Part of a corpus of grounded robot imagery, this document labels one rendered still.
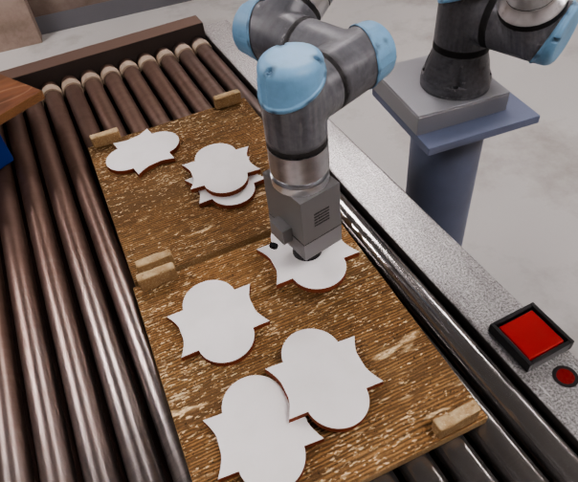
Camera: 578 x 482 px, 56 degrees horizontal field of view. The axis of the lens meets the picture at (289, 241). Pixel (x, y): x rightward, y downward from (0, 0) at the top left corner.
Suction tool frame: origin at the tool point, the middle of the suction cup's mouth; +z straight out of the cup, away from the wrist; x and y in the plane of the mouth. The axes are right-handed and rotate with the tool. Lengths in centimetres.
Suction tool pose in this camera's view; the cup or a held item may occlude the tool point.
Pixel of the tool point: (307, 255)
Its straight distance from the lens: 80.7
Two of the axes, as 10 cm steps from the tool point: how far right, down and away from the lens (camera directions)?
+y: 5.8, 5.5, -6.0
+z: 0.9, 6.9, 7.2
